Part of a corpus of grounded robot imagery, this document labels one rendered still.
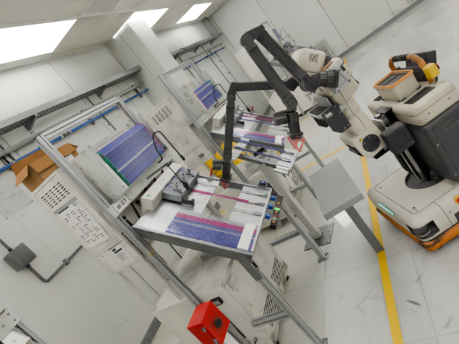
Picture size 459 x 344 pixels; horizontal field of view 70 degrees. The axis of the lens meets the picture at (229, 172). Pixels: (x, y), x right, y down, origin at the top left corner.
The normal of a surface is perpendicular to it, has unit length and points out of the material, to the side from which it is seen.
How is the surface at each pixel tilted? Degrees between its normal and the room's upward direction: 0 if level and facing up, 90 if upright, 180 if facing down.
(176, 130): 90
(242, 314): 90
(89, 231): 93
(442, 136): 90
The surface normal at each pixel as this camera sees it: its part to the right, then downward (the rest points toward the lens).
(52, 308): 0.74, -0.47
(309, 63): 0.05, 0.25
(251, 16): -0.26, 0.47
